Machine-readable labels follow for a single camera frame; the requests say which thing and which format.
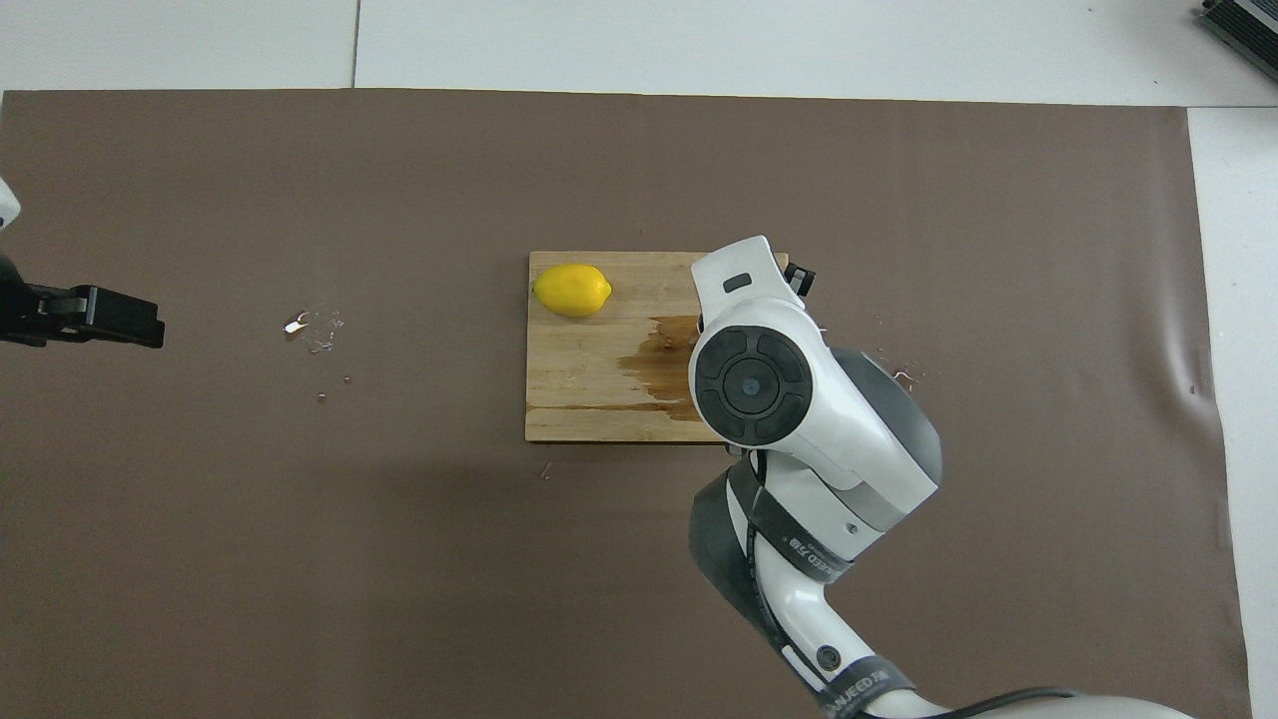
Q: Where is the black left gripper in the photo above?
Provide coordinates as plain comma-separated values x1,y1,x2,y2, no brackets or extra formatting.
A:
0,255,166,350

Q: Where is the wooden cutting board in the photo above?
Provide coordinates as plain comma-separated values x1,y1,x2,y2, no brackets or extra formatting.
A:
525,251,792,443

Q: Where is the grey ribbed device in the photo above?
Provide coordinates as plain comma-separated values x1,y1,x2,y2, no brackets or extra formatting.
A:
1196,0,1278,83

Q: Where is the brown paper table mat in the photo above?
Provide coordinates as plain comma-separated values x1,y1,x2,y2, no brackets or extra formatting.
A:
0,88,1254,719

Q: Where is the yellow lemon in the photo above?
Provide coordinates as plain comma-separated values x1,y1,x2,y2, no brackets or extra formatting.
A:
532,264,613,319

